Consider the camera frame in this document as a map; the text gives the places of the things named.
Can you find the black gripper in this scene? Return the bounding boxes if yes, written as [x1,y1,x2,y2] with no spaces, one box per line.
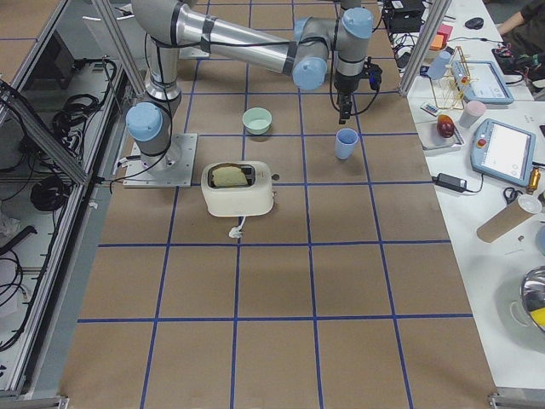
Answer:
[334,63,382,124]

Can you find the blue cup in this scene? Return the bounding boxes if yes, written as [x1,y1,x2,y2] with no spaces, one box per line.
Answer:
[335,128,359,160]
[427,51,451,80]

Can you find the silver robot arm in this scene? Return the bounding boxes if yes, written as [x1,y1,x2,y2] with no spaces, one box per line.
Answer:
[131,1,382,124]

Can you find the remote control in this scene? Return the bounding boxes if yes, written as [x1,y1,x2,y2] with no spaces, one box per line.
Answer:
[420,102,440,117]

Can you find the green bowl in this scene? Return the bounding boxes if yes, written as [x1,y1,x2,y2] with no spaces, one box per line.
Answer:
[242,107,273,135]

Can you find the metal tray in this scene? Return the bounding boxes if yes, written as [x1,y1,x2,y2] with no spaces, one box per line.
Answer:
[416,122,465,153]

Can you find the blue cup on rack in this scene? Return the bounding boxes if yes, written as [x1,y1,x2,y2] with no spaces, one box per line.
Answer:
[427,51,451,80]

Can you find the red mango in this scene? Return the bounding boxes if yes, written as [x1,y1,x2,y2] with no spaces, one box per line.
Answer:
[436,114,456,139]

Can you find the black electronics box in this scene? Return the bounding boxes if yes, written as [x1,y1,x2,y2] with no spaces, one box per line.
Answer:
[381,0,425,34]

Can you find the orange sticky note block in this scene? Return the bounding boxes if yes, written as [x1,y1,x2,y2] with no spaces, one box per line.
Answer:
[429,24,453,51]

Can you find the black power adapter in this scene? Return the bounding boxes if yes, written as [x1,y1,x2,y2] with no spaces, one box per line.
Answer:
[432,173,467,193]

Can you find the pink cup on side table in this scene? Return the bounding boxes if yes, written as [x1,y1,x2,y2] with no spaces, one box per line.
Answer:
[458,101,487,129]

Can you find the far teach pendant tablet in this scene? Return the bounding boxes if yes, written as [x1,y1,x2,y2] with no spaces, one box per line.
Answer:
[450,60,514,105]

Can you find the teach pendant tablet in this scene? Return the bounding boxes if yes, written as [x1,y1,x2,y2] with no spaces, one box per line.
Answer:
[470,118,536,187]
[450,60,514,105]

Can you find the toast slice in toaster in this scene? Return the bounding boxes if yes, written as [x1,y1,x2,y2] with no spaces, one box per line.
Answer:
[211,165,248,187]

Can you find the white toaster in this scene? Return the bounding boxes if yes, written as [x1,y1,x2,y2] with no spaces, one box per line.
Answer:
[201,161,274,217]

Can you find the black computer mouse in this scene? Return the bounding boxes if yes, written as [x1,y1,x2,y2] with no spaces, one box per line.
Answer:
[464,17,484,30]

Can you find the near teach pendant tablet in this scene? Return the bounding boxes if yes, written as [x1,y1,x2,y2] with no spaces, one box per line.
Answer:
[470,118,536,187]

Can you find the scissors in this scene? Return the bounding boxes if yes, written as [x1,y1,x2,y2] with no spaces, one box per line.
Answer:
[502,187,523,206]

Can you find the person at desk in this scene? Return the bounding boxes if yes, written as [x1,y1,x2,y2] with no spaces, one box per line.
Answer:
[498,0,544,55]

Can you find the cardboard tube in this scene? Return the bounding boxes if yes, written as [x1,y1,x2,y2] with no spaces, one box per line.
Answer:
[476,194,542,243]

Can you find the steel mixing bowl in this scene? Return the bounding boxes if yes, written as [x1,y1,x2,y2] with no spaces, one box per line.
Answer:
[520,266,544,332]

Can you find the gold wire cup rack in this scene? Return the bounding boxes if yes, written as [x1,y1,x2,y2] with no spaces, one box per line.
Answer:
[432,45,472,111]

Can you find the aluminium frame post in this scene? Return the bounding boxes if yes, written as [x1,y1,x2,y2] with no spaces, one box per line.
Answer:
[399,0,451,96]

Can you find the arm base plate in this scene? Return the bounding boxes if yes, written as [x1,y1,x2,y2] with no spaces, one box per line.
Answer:
[178,44,210,60]
[123,133,198,188]

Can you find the white toaster cord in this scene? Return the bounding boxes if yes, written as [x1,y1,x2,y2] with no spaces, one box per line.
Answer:
[228,215,248,239]

